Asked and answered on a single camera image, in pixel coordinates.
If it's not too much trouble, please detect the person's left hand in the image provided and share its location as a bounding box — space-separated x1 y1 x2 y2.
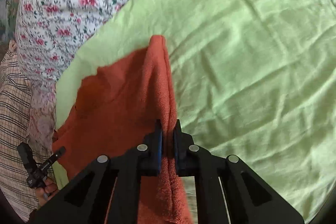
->
35 177 59 206

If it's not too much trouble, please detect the beige plaid blanket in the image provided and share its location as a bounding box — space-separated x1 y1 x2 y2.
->
0 51 38 222

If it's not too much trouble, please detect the light green bed sheet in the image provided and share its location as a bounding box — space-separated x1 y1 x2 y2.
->
56 0 335 222

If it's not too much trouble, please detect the rust orange knit sweater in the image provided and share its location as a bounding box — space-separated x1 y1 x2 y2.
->
52 35 193 223

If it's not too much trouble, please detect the pastel peony pillowcase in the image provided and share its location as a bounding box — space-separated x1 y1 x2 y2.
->
27 84 56 153

